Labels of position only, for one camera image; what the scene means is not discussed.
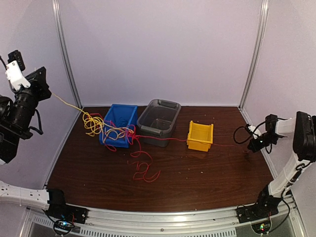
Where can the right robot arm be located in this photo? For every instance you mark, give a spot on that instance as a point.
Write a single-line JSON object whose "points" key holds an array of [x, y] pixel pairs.
{"points": [[303, 131]]}

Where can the right aluminium frame post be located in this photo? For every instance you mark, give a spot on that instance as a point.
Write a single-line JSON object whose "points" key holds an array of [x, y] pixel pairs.
{"points": [[263, 18]]}

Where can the yellow plastic bin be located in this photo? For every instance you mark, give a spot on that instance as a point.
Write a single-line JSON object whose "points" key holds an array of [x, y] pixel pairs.
{"points": [[200, 136]]}

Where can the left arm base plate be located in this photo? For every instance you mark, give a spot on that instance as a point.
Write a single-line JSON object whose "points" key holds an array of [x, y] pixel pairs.
{"points": [[70, 213]]}

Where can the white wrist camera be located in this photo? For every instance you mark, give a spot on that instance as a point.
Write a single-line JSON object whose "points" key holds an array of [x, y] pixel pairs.
{"points": [[14, 69], [253, 131]]}

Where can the blue plastic bin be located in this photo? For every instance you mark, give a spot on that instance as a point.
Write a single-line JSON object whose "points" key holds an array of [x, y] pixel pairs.
{"points": [[120, 123]]}

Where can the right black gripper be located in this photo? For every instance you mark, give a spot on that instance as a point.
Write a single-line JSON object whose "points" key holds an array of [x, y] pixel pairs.
{"points": [[252, 147]]}

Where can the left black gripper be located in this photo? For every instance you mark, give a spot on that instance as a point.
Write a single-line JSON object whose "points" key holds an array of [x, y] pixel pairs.
{"points": [[39, 79]]}

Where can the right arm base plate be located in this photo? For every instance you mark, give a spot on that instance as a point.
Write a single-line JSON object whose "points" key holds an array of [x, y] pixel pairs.
{"points": [[254, 212]]}

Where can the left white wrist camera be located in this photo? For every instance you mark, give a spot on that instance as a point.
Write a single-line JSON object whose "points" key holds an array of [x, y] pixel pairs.
{"points": [[14, 69]]}

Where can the aluminium front rail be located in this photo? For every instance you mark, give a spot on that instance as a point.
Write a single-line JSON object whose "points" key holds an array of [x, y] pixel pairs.
{"points": [[222, 222]]}

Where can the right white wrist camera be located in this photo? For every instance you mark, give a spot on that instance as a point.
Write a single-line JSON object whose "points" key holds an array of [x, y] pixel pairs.
{"points": [[253, 131]]}

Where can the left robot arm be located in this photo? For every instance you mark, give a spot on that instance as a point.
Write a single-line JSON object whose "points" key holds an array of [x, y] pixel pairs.
{"points": [[15, 118]]}

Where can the grey transparent plastic tub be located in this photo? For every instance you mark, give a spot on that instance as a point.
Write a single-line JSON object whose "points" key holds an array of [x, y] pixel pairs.
{"points": [[158, 121]]}

